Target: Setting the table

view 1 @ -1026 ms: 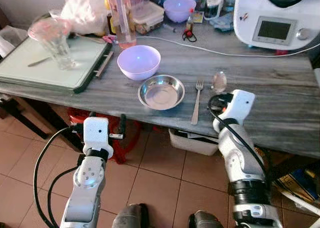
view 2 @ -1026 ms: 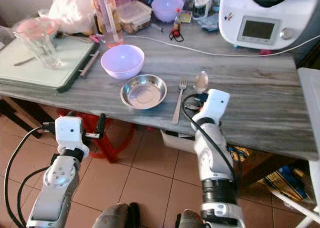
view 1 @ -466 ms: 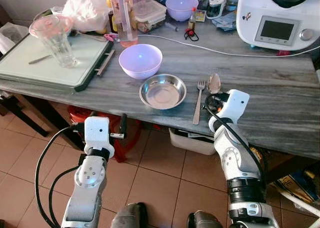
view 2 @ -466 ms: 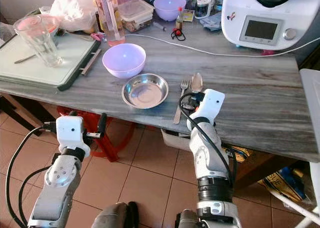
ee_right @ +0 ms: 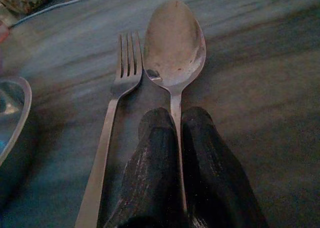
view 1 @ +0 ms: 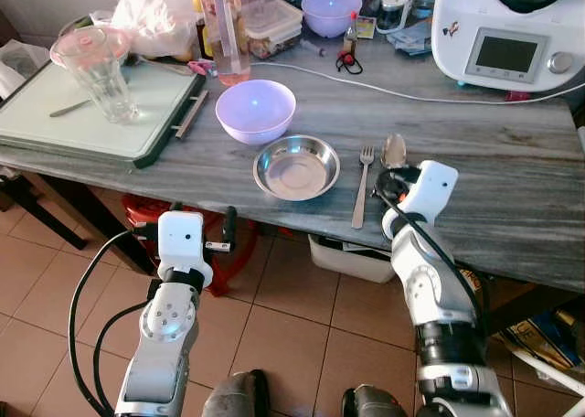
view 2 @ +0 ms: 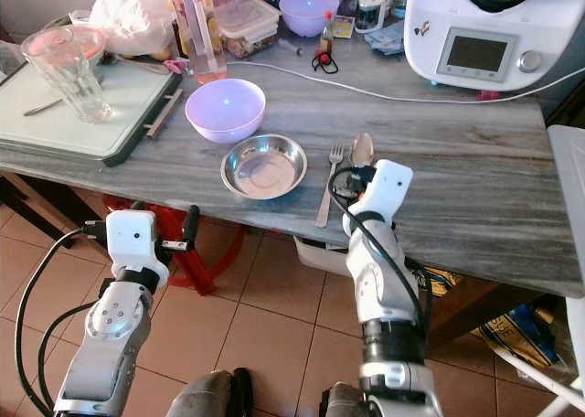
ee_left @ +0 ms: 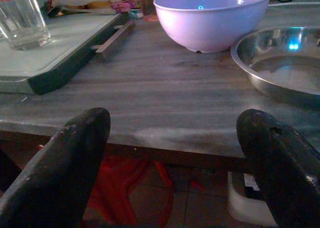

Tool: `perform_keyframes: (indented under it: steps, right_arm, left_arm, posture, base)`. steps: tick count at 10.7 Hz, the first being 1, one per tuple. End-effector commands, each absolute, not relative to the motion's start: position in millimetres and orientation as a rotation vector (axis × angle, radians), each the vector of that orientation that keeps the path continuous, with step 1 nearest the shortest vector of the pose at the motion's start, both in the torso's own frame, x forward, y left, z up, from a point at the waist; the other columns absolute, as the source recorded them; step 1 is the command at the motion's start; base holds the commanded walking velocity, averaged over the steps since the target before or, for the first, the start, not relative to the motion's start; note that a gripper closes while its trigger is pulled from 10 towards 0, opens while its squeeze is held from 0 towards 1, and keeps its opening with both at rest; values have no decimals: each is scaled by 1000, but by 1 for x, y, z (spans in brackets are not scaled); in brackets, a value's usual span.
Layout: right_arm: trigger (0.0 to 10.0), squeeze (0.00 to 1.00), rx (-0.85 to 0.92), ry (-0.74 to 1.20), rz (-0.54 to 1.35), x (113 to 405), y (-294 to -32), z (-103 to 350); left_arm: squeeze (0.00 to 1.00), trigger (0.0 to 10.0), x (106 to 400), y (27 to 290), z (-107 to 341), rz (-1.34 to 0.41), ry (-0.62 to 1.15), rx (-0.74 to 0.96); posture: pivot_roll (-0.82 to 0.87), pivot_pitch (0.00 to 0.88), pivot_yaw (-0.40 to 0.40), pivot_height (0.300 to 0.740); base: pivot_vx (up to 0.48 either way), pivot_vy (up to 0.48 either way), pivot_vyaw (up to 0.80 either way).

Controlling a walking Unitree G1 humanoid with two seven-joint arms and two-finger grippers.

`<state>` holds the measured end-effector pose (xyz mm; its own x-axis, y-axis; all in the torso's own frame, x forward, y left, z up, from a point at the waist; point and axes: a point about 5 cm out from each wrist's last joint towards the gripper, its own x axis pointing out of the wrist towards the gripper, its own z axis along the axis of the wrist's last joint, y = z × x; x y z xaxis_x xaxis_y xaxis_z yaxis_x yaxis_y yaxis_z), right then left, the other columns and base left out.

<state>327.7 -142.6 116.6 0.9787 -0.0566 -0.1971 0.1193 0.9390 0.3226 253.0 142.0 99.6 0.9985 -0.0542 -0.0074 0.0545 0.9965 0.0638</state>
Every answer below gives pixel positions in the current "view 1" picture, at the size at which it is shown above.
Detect steel spoon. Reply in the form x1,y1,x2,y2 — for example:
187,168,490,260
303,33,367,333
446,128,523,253
381,133,409,171

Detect red plastic stool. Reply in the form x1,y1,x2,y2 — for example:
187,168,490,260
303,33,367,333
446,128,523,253
122,195,259,296

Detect steel fork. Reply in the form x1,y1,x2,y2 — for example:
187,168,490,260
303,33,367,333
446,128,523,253
351,144,377,231

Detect shallow steel bowl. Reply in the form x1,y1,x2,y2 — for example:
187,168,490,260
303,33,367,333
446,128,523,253
252,134,342,203

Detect white plastic storage box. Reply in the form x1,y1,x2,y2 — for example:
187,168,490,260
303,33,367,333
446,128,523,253
308,233,397,284

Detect large lilac plastic bowl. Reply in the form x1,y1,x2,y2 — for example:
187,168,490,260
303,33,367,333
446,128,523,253
215,79,298,146

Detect white tray with dark rim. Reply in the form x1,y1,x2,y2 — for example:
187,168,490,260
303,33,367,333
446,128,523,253
0,55,210,170

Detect blue folded cloth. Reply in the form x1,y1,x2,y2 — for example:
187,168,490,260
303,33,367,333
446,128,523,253
391,18,436,58

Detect small steel knife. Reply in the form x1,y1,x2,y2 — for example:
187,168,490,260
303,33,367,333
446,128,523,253
49,97,93,119

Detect robot left leg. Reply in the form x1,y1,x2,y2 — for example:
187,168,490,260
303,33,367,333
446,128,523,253
202,369,271,417

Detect robot leg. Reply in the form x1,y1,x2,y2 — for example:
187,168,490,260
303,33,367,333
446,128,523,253
202,369,271,417
342,384,409,417

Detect small red-capped brown bottle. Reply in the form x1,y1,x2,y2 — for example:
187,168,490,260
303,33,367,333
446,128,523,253
342,12,360,58

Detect pink clip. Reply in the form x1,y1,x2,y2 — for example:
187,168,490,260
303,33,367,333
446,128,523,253
186,59,217,76

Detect clear drinking glass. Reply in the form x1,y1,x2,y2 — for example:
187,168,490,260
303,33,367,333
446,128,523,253
49,25,141,126

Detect small glass jar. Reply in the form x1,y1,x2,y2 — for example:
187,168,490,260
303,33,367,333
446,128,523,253
378,0,413,33

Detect yellow and blue printed bag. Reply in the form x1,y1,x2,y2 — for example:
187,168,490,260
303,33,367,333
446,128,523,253
492,305,585,374

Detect white kitchen machine with screen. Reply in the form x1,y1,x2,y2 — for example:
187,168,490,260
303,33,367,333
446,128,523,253
431,0,585,94

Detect small lilac plastic bowl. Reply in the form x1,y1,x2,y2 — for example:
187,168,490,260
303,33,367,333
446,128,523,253
301,0,364,39

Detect tall pink clear bottle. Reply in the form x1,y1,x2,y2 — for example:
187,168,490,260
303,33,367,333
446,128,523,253
194,0,253,88

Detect clear plastic food container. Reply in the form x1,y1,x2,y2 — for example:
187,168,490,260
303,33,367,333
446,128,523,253
241,0,303,60

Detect crumpled white plastic bag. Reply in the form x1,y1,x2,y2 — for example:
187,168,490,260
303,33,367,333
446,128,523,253
109,0,202,60

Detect robot right leg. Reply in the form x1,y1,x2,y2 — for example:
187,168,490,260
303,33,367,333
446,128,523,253
342,384,409,417

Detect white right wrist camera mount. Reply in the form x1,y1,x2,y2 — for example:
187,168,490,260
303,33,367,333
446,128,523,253
400,160,460,228

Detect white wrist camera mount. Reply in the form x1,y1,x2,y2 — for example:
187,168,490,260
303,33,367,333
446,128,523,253
400,160,460,228
156,210,215,286

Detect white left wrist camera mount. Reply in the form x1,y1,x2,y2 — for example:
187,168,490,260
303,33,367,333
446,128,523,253
156,210,215,286

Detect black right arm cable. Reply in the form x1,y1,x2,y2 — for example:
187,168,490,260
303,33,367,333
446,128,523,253
376,167,487,331

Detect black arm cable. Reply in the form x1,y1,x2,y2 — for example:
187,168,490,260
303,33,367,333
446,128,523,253
376,167,487,331
68,229,162,417

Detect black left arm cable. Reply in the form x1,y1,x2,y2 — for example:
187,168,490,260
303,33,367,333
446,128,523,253
68,229,162,417

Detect black and red key ring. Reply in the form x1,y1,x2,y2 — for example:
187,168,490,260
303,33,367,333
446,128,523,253
335,51,365,76

